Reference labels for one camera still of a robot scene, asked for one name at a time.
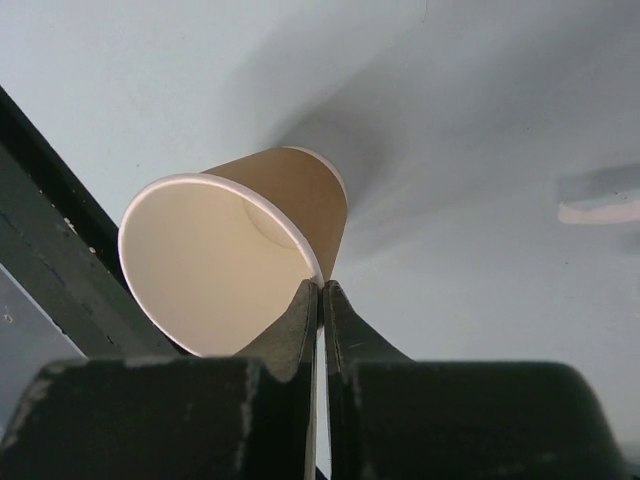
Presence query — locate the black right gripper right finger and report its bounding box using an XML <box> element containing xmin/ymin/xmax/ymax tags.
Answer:
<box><xmin>322</xmin><ymin>280</ymin><xmax>411</xmax><ymax>479</ymax></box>

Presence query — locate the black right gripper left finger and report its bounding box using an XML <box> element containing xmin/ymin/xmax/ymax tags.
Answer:
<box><xmin>236</xmin><ymin>280</ymin><xmax>319</xmax><ymax>479</ymax></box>

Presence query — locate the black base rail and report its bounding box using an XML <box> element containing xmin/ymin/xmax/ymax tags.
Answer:
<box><xmin>1</xmin><ymin>92</ymin><xmax>181</xmax><ymax>357</ymax></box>

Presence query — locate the brown paper cup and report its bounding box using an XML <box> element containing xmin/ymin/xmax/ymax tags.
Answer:
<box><xmin>118</xmin><ymin>146</ymin><xmax>349</xmax><ymax>356</ymax></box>

